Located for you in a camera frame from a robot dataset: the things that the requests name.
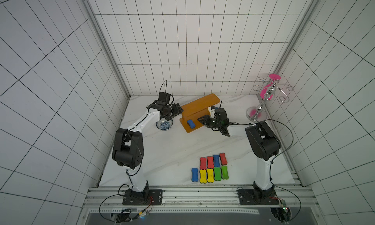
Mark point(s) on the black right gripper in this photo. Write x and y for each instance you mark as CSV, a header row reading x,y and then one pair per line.
x,y
211,121

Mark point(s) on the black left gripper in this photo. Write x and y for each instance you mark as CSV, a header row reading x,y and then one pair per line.
x,y
177,110

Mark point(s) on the wooden two-tier shelf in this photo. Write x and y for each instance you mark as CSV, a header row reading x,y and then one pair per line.
x,y
197,109

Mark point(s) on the red eraser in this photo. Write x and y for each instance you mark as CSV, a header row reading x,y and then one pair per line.
x,y
223,159
203,163
210,162

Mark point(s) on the green eraser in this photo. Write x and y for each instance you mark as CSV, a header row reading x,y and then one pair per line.
x,y
217,174
225,174

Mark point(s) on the yellow eraser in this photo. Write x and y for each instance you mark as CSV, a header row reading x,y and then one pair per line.
x,y
210,175
203,176

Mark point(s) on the blue eraser top shelf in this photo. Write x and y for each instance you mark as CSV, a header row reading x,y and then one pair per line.
x,y
194,175

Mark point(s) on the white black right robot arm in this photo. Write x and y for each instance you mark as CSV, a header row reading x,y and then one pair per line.
x,y
263,141

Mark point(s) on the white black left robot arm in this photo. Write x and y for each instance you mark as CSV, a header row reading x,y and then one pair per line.
x,y
128,149

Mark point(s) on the blue patterned ceramic bowl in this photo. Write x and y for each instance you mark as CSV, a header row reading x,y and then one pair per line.
x,y
164,124

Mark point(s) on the chrome pink cup stand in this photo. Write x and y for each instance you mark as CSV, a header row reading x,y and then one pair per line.
x,y
268,89

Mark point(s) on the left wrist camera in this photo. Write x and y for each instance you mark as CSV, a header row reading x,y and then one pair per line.
x,y
164,99

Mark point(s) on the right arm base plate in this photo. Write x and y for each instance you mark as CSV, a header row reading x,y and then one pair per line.
x,y
254,197

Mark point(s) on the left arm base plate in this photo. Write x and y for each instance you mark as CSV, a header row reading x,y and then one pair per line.
x,y
147,197

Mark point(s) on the aluminium mounting rail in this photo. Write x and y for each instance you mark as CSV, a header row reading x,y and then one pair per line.
x,y
194,199

